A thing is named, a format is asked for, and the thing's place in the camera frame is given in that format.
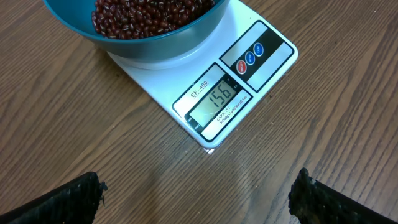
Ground teal round bowl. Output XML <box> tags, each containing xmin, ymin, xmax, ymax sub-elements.
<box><xmin>44</xmin><ymin>0</ymin><xmax>229</xmax><ymax>60</ymax></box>

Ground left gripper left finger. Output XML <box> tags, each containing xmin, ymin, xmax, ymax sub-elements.
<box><xmin>1</xmin><ymin>172</ymin><xmax>108</xmax><ymax>224</ymax></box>

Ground white digital kitchen scale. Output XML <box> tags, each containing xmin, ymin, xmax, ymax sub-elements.
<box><xmin>113</xmin><ymin>0</ymin><xmax>299</xmax><ymax>150</ymax></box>

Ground red adzuki beans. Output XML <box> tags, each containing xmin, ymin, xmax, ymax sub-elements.
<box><xmin>91</xmin><ymin>0</ymin><xmax>215</xmax><ymax>39</ymax></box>

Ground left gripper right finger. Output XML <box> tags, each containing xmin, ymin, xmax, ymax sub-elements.
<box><xmin>288</xmin><ymin>167</ymin><xmax>397</xmax><ymax>224</ymax></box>

